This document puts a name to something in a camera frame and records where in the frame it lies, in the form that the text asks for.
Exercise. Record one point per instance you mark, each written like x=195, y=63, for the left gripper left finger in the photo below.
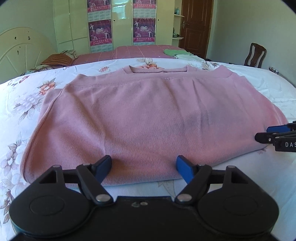
x=91, y=178

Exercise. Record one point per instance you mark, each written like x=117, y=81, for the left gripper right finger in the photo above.
x=196, y=178

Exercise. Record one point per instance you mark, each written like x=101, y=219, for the pink knit sweater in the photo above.
x=144, y=118

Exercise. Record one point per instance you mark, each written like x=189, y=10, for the white floral quilt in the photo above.
x=21, y=101

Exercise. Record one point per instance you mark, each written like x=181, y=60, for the dark wooden chair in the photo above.
x=256, y=56

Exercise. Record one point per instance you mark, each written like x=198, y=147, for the white folded cloth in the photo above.
x=187, y=57

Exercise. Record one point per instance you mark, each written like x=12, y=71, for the orange striped pillow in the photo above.
x=58, y=60

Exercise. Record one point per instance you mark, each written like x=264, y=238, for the patterned brown white pillow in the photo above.
x=70, y=53

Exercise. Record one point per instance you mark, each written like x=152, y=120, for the green folded cloth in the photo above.
x=175, y=52

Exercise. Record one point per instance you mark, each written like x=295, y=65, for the pink checked bedspread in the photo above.
x=123, y=52

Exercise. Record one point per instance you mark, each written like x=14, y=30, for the brown wooden door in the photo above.
x=196, y=26

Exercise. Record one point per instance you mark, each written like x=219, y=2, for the cream round headboard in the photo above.
x=22, y=48

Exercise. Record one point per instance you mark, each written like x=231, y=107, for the cream wardrobe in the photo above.
x=102, y=26

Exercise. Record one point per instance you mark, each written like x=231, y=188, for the corner wall shelves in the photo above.
x=178, y=18

